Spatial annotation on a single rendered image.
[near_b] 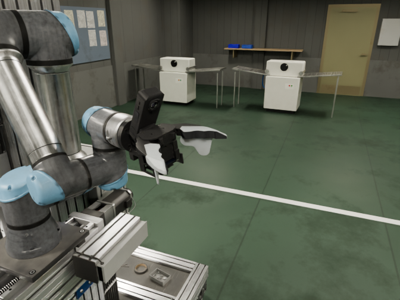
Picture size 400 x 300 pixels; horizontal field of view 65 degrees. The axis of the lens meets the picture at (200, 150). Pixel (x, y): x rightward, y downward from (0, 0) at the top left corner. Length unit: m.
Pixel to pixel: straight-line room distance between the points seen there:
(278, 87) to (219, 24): 3.48
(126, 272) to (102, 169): 1.65
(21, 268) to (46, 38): 0.61
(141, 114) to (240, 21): 8.84
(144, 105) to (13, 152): 0.72
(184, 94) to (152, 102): 6.62
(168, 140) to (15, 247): 0.61
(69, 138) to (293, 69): 6.05
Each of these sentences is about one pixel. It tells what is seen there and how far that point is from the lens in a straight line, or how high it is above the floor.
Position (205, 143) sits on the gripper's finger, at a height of 1.56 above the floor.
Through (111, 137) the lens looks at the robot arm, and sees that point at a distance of 0.68.
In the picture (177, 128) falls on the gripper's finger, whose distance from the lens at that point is 0.61.
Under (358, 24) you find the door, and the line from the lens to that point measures 9.03.
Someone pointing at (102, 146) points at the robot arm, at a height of 1.52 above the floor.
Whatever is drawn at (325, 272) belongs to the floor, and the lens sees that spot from 2.76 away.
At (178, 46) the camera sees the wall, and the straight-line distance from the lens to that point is 9.11.
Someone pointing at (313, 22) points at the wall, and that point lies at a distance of 9.08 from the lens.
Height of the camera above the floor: 1.78
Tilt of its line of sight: 22 degrees down
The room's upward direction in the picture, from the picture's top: straight up
